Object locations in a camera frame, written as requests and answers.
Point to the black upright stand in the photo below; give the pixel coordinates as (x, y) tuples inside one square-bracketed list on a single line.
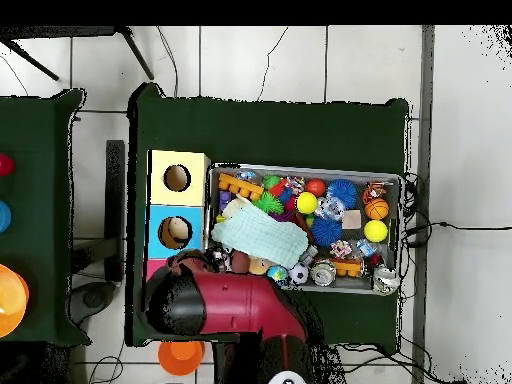
[(115, 200)]

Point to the black white soccer ball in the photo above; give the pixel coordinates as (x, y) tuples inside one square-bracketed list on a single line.
[(298, 273)]

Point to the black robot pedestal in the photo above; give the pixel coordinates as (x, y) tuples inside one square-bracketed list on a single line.
[(224, 368)]

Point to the dark green table cloth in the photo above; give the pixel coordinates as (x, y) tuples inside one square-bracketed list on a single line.
[(36, 132), (260, 132)]

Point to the blue plastic cup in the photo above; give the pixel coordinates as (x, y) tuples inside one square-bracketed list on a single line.
[(4, 216)]

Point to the crushed silver drink can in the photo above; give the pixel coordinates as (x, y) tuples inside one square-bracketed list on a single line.
[(385, 280)]

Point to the black tripod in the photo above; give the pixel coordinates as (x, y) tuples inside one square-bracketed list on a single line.
[(136, 53)]

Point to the globe print ball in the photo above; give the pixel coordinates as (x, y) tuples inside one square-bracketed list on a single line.
[(278, 274)]

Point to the blue spiky ball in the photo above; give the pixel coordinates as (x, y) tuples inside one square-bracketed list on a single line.
[(326, 231), (342, 193)]

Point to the large orange plastic cup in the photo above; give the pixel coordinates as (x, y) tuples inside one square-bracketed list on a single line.
[(12, 300)]

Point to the smooth yellow ball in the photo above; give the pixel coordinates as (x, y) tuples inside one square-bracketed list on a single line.
[(306, 202)]

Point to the yellow tennis ball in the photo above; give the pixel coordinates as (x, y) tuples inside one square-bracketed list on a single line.
[(376, 231)]

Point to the red plastic cup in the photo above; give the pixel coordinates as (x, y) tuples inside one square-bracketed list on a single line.
[(4, 164)]

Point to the mint green cloth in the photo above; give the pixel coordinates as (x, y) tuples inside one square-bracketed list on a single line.
[(260, 236)]

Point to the orange basketball toy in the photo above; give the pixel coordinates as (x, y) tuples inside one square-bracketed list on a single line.
[(376, 209)]

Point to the orange red ball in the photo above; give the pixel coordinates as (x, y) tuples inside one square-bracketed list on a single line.
[(316, 187)]

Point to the shallow clear mesh bin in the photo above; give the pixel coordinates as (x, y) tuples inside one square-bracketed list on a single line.
[(348, 173)]

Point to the wooden three-hole box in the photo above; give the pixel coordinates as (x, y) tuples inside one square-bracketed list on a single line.
[(196, 192)]

